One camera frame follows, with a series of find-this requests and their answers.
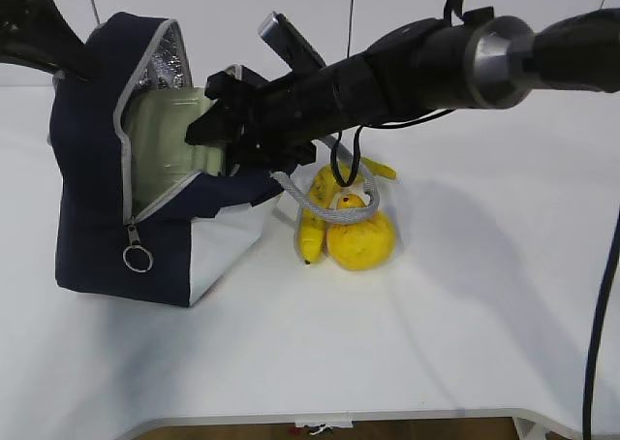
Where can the yellow pear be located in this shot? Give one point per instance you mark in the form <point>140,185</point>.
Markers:
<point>363,245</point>

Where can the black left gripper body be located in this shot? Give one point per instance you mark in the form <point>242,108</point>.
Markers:
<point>24,41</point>

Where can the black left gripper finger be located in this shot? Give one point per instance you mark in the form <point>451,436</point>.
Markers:
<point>53,46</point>

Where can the navy and white lunch bag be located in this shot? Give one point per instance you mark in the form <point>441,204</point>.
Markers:
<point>174,250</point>

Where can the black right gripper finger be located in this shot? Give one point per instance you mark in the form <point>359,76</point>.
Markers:
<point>216,126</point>

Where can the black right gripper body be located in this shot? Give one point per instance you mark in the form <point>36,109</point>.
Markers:
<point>280,116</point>

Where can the white table leg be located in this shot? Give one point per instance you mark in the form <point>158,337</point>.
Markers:
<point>529,430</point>

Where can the yellow banana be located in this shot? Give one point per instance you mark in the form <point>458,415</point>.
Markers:
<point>311,234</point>

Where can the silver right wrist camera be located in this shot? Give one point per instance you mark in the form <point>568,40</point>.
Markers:
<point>290,45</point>

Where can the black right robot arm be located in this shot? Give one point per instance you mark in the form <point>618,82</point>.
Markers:
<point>415,73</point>

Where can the green lid glass container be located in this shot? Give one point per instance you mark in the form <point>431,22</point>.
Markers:
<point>156,123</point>

